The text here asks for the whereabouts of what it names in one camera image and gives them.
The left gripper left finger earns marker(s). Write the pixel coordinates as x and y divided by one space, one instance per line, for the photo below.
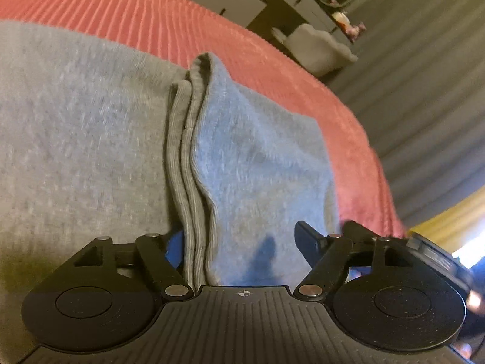
105 295

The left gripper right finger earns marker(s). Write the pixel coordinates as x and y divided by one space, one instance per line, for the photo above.
377 291

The grey sweatpants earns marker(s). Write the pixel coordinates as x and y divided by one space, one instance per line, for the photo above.
98 139

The grey plush chair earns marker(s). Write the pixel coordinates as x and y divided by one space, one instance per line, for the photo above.
317 51

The red ribbed bedspread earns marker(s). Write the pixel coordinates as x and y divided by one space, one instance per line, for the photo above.
179 30

